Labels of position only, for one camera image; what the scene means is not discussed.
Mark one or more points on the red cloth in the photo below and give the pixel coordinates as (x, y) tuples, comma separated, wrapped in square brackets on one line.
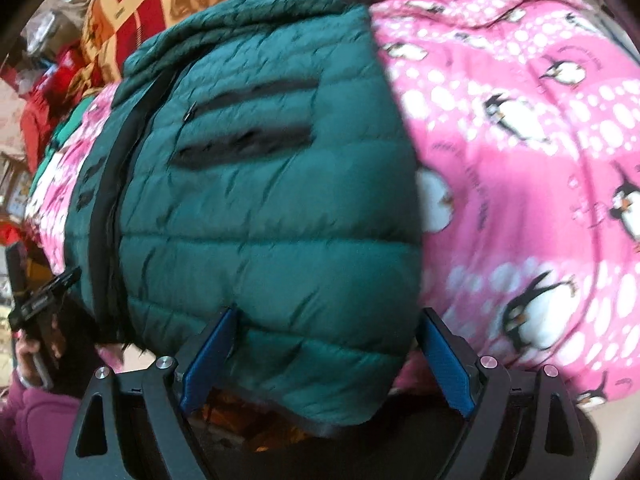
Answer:
[(47, 95)]

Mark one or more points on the person's left hand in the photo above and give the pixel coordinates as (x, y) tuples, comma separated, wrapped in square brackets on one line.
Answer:
[(32, 362)]

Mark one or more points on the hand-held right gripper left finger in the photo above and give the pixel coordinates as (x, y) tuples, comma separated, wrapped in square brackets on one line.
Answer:
[(205, 360)]

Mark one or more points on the pink penguin print blanket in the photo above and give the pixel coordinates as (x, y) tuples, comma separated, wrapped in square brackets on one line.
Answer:
[(525, 160)]

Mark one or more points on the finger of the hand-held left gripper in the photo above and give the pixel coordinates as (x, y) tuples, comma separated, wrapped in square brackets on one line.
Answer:
[(62, 282)]

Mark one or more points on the dark green puffer jacket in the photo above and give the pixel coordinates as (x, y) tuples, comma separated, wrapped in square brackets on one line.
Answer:
[(270, 200)]

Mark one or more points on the teal green cloth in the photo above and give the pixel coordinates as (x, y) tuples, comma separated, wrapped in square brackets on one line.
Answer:
[(67, 127)]

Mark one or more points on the person's left forearm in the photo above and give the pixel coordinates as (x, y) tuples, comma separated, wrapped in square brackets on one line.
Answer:
[(35, 435)]

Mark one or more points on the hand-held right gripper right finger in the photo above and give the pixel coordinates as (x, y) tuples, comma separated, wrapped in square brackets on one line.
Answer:
[(447, 360)]

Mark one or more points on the red orange checkered floral blanket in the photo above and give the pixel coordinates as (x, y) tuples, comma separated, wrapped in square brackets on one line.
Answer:
[(165, 5)]

